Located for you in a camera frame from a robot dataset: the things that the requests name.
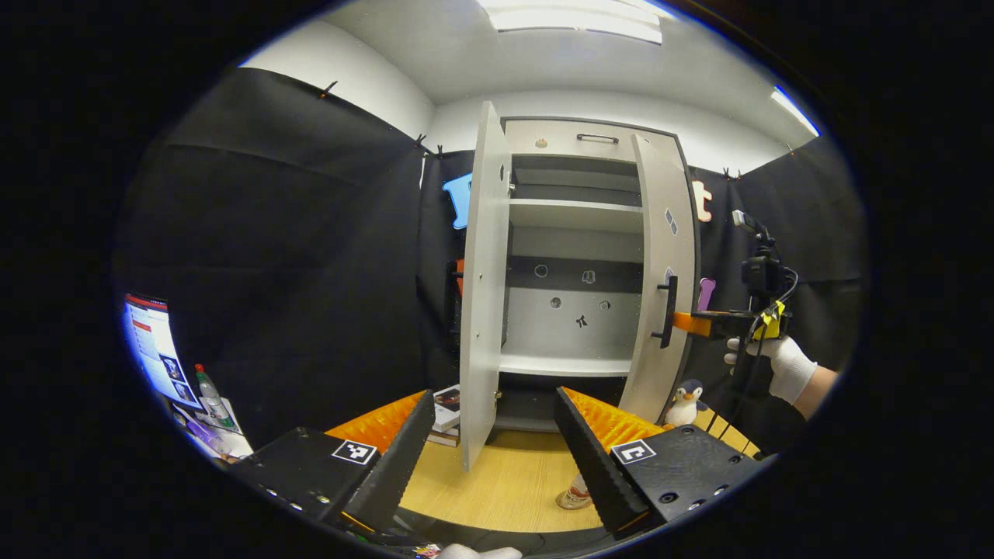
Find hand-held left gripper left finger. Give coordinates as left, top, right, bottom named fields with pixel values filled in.
left=225, top=390, right=437, bottom=536

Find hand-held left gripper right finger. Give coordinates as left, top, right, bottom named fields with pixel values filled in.
left=553, top=386, right=779, bottom=541

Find beige cabinet door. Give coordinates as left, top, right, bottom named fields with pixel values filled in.
left=460, top=101, right=513, bottom=473
left=617, top=134, right=700, bottom=426

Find beige cabinet with dark frame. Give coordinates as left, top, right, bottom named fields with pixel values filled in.
left=497, top=116, right=700, bottom=434

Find plastic bottle with red cap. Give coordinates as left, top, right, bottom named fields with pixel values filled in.
left=194, top=363, right=234, bottom=428

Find beige cabinet drawer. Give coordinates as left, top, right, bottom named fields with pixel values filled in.
left=503, top=119, right=676, bottom=164

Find white book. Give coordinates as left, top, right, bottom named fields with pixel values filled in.
left=432, top=384, right=463, bottom=433

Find penguin plush toy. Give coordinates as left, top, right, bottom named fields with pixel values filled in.
left=664, top=379, right=707, bottom=429

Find narrow ceiling light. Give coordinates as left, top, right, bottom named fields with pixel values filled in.
left=771, top=85, right=822, bottom=138

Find white paper sheets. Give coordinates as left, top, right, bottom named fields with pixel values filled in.
left=175, top=404, right=253, bottom=460

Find black backdrop cloth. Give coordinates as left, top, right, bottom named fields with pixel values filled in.
left=113, top=66, right=867, bottom=455

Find computer monitor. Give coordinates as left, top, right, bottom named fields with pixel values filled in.
left=120, top=293, right=204, bottom=411

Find large ceiling light panel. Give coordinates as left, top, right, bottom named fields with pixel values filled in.
left=478, top=0, right=663, bottom=45

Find black door handle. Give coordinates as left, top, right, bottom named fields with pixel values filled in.
left=651, top=276, right=679, bottom=349

